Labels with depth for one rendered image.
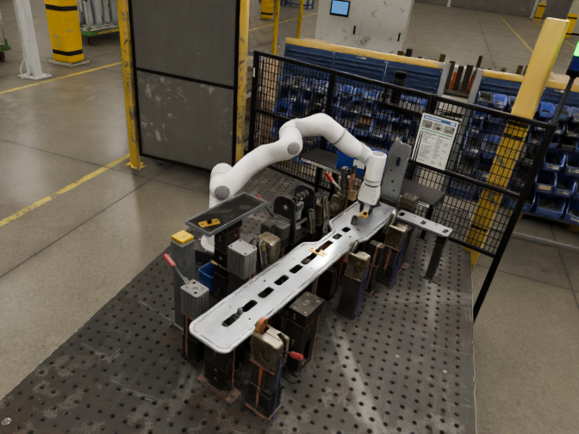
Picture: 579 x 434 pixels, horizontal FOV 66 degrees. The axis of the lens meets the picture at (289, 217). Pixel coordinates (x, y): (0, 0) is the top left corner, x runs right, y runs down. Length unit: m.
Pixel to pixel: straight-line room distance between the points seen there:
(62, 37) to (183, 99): 5.12
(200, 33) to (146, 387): 3.17
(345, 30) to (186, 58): 4.83
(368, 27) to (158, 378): 7.57
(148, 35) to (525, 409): 4.12
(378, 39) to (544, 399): 6.75
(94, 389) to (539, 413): 2.41
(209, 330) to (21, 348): 1.73
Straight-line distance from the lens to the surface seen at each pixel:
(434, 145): 2.71
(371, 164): 2.21
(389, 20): 8.60
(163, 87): 4.60
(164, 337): 2.00
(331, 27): 8.81
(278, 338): 1.49
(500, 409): 3.05
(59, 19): 9.33
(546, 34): 2.55
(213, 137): 4.48
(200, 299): 1.65
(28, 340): 3.16
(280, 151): 2.02
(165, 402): 1.79
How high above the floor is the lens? 2.13
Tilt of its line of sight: 30 degrees down
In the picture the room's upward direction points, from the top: 7 degrees clockwise
